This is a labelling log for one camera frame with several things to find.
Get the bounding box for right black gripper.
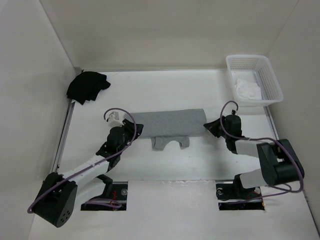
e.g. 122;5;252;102
203;115;230;139

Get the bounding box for grey tank top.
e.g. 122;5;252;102
124;108;207;151

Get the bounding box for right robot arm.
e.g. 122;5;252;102
203;114;305;201

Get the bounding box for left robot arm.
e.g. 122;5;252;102
27;119;144;228

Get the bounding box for white tank top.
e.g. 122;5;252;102
235;78;262;100

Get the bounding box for folded black tank tops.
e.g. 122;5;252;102
66;71;111;105

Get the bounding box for white plastic basket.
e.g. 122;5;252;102
225;54;284;107

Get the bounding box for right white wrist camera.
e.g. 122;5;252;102
231;109;238;116

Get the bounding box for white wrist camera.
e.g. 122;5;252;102
231;109;238;116
105;111;124;127

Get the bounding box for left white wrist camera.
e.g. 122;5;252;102
105;111;124;127

